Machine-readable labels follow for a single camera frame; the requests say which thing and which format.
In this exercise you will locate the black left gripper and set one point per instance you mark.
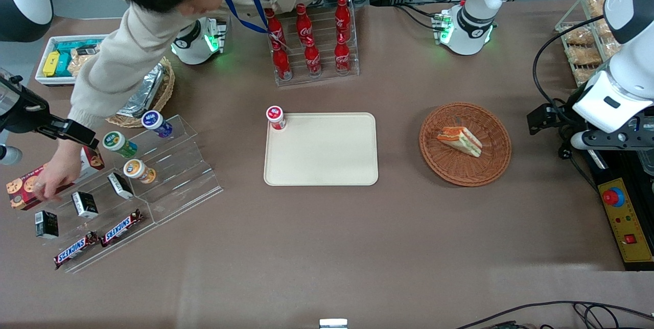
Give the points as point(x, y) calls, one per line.
point(561, 113)

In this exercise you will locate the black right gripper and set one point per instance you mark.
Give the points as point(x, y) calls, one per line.
point(24, 116)

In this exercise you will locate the red chocolate cookie box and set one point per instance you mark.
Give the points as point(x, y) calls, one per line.
point(20, 188)

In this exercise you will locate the triangular sandwich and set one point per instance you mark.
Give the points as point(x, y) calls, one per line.
point(460, 140)

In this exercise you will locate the small black carton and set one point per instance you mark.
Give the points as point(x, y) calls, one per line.
point(121, 186)
point(46, 224)
point(85, 205)

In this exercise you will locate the beige sleeved forearm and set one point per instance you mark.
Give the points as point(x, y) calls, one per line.
point(110, 68)

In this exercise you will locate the aluminium foil tray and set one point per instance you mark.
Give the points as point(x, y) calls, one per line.
point(145, 95)

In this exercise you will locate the light wicker basket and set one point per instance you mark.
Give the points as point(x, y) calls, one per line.
point(163, 91)

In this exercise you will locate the brown wicker basket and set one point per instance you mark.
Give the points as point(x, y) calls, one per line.
point(460, 170)

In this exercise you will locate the beige plastic tray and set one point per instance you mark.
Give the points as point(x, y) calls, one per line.
point(322, 150)

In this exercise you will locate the person's bare hand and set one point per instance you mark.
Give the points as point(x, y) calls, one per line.
point(59, 173)

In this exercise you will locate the green capped yogurt bottle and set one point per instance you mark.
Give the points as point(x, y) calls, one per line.
point(118, 143)

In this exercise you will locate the white plastic bin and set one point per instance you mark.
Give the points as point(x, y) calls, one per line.
point(43, 81)

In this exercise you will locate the wrapped pastry pack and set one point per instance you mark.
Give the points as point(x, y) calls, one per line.
point(595, 6)
point(580, 37)
point(585, 55)
point(587, 74)
point(611, 48)

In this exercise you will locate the wrapped cracker pack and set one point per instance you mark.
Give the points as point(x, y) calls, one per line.
point(76, 66)

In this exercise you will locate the orange capped yogurt bottle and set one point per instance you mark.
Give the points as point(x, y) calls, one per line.
point(138, 170)

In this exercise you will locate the yellow snack bar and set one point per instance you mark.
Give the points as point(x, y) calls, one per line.
point(51, 63)

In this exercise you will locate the blue capped yogurt bottle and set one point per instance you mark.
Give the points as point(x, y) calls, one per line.
point(156, 123)

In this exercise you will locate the black machine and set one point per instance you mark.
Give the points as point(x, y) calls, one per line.
point(613, 168)

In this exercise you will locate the teal snack box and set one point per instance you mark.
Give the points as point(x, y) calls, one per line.
point(69, 45)

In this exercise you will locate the clear acrylic stepped stand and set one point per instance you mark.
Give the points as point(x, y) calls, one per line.
point(66, 224)
point(189, 175)

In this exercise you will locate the pastry display rack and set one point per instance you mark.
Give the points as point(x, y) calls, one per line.
point(562, 30)

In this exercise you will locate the snickers bar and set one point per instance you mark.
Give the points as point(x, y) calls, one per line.
point(75, 251)
point(121, 228)

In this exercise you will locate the red emergency stop button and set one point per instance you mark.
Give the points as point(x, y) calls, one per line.
point(613, 196)

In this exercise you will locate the yellow control panel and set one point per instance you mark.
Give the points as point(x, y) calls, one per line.
point(631, 216)

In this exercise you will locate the red capped yogurt bottle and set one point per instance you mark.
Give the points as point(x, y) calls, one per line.
point(276, 116)

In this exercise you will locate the red cola bottle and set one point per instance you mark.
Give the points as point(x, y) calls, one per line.
point(312, 58)
point(282, 63)
point(276, 30)
point(343, 15)
point(342, 55)
point(304, 22)

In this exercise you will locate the clear acrylic bottle rack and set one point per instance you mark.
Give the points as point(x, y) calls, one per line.
point(327, 71)

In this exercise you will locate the brown table cover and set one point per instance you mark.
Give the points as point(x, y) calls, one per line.
point(327, 247)

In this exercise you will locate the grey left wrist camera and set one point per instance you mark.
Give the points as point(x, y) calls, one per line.
point(577, 141)

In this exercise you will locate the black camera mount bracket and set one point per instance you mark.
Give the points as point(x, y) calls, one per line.
point(613, 141)

